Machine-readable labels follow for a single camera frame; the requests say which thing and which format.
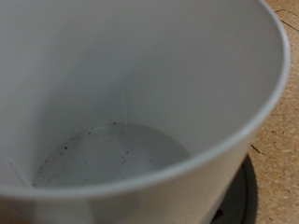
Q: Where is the black Keurig coffee machine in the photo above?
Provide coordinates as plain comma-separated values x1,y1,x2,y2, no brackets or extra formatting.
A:
211,153,260,224

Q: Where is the white mug with green-taped handle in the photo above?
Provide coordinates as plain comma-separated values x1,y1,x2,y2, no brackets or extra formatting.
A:
0,0,292,224

